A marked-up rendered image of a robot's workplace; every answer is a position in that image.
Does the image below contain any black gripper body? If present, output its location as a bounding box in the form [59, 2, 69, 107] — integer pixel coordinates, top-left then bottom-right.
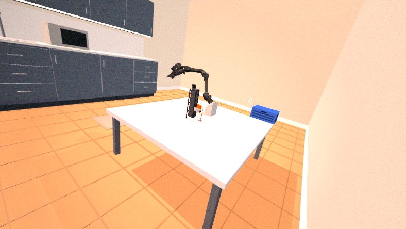
[174, 69, 181, 76]

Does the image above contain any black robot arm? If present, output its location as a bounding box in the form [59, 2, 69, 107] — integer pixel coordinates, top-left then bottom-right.
[171, 63, 213, 104]

